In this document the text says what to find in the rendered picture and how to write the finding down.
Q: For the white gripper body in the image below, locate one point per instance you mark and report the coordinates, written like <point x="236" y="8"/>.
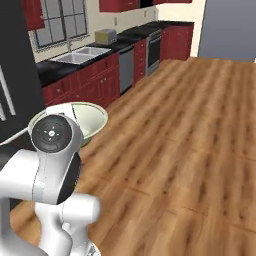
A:
<point x="60" y="109"/>

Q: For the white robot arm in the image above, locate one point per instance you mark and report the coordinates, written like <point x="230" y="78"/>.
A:
<point x="50" y="180"/>

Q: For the pale green bowl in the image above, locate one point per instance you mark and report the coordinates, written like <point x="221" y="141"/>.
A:
<point x="91" y="120"/>

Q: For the red lower cupboard run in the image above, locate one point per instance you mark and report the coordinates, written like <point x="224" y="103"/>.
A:
<point x="93" y="83"/>

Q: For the white double sink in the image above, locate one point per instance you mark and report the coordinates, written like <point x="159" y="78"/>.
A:
<point x="80" y="55"/>

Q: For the silver tap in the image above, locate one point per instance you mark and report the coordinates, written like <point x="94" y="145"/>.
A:
<point x="69" y="45"/>

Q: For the black fridge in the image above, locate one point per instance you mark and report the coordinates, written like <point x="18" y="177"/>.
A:
<point x="16" y="50"/>

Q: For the grey dishwasher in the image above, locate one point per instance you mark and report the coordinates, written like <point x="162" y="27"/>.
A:
<point x="126" y="70"/>

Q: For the red drawer stack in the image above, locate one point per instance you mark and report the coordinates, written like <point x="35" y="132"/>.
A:
<point x="139" y="61"/>

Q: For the steel oven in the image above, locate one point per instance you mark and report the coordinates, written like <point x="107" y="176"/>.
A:
<point x="153" y="53"/>

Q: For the red corner cupboards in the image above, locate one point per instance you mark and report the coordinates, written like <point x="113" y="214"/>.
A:
<point x="176" y="41"/>

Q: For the black range hood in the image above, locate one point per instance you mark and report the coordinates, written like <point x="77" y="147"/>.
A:
<point x="146" y="3"/>

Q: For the window with grey frame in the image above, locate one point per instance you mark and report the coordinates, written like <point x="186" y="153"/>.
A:
<point x="61" y="20"/>

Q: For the red wall cupboard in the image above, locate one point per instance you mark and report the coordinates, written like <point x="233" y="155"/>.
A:
<point x="33" y="13"/>
<point x="118" y="5"/>
<point x="171" y="1"/>

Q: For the white wall outlet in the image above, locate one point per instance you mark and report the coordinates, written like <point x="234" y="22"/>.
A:
<point x="145" y="13"/>
<point x="115" y="21"/>

